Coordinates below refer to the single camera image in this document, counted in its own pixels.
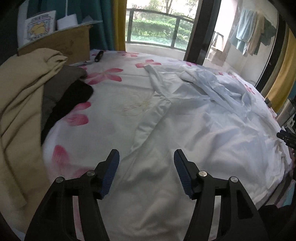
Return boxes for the dark brown folded garment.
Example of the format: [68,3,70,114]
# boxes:
[41,66,94,143]

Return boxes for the beige folded garment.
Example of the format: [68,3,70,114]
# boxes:
[1,48,67,232]

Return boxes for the floral white bed sheet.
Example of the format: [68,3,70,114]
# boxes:
[43,52,292,240]

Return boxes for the hanging laundry clothes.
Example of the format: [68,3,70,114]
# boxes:
[230,9,276,56]

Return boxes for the black sliding door frame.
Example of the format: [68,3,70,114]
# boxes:
[184,0,221,65]

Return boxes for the illustrated white card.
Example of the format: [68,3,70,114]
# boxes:
[23,10,56,44]

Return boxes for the brown cardboard box bedside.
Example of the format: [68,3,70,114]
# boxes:
[18,25,92,65]

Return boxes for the yellow curtain left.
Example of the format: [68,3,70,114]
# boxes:
[112,0,127,51]

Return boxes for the yellow curtain right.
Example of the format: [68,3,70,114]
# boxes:
[267,30,295,113]

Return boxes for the yellow curtain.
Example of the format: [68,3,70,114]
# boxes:
[112,0,127,51]
[267,30,295,113]

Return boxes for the white translucent garment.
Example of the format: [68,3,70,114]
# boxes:
[97,66,292,240]

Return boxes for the black flashlight on bed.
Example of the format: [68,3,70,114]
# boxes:
[94,51,104,62]

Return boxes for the teal curtain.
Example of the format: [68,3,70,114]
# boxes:
[27,0,114,50]

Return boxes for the black balcony railing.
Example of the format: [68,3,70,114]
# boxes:
[125,9,194,51]

